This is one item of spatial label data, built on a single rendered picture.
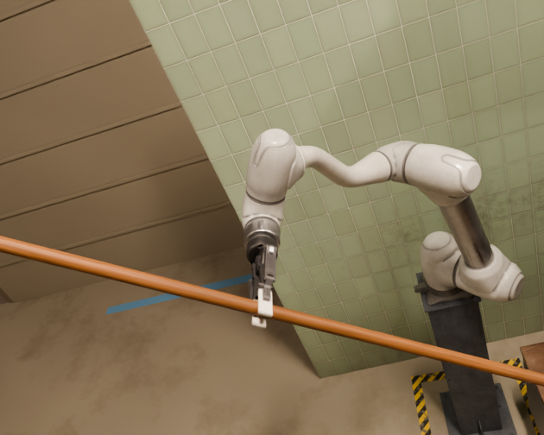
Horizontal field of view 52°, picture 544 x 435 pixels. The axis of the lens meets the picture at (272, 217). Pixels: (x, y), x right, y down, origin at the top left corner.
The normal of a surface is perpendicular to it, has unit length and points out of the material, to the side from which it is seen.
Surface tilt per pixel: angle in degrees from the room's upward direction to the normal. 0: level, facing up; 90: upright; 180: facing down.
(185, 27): 90
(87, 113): 90
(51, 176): 90
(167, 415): 0
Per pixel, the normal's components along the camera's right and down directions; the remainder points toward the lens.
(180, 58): 0.00, 0.62
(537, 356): -0.34, -0.74
